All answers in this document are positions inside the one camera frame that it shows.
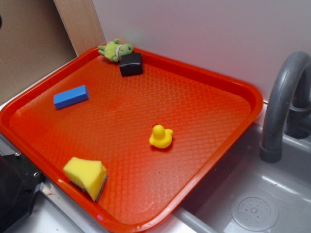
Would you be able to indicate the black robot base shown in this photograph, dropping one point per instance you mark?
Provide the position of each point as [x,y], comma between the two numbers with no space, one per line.
[20,182]

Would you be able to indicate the yellow rubber duck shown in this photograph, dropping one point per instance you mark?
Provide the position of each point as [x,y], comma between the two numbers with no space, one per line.
[161,138]

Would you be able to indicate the red plastic tray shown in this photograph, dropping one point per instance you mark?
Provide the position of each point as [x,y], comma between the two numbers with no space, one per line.
[207,112]

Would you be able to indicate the black box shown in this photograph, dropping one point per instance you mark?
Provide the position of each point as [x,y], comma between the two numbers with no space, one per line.
[131,64]

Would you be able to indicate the blue rectangular block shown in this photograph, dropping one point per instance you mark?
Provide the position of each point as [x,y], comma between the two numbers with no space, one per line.
[71,97]

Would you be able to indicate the green plush frog toy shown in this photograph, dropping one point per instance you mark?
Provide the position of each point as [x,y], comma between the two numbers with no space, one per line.
[114,50]

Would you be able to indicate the yellow sponge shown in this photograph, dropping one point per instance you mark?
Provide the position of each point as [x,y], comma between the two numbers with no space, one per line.
[88,175]

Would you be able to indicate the grey toy sink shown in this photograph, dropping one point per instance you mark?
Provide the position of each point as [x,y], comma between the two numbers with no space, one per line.
[243,194]

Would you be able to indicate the light wooden board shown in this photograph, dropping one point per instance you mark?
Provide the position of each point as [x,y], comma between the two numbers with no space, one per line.
[81,23]

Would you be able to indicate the grey toy faucet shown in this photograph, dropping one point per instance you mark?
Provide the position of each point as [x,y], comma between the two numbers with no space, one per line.
[289,106]

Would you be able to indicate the brown cardboard panel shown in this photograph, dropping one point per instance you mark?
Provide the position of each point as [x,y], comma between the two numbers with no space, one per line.
[33,43]

